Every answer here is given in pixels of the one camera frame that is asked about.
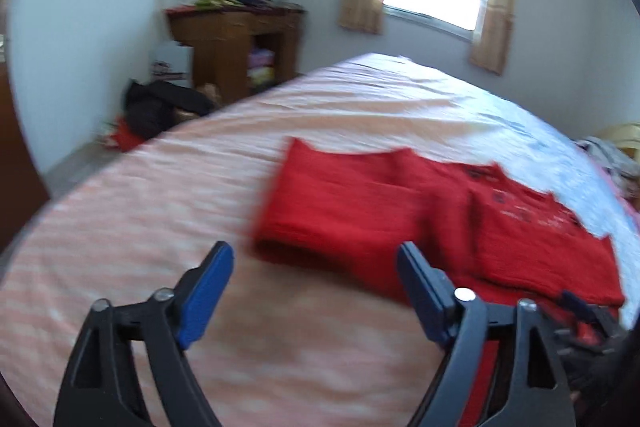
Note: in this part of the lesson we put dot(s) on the white paper shopping bag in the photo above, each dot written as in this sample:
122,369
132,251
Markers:
172,62

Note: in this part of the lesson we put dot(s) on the red knitted sweater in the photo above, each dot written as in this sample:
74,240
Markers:
350,213

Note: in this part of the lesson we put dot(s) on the cream wooden headboard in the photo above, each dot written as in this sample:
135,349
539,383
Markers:
625,137

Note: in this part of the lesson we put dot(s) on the black bag on floor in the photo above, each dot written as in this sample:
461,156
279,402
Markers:
151,108

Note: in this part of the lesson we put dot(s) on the brown wooden door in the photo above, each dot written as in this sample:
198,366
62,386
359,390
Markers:
22,191

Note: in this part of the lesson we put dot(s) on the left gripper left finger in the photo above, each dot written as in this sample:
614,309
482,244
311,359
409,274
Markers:
101,385

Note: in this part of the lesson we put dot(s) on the green yellow cloth on desk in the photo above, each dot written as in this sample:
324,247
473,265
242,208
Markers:
219,4

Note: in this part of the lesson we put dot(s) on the brown wooden desk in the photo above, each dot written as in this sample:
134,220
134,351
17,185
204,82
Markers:
223,39

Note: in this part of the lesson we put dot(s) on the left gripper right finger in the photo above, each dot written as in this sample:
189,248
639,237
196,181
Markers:
503,355

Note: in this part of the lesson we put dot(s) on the pink and blue bedsheet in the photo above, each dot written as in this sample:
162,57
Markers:
285,347

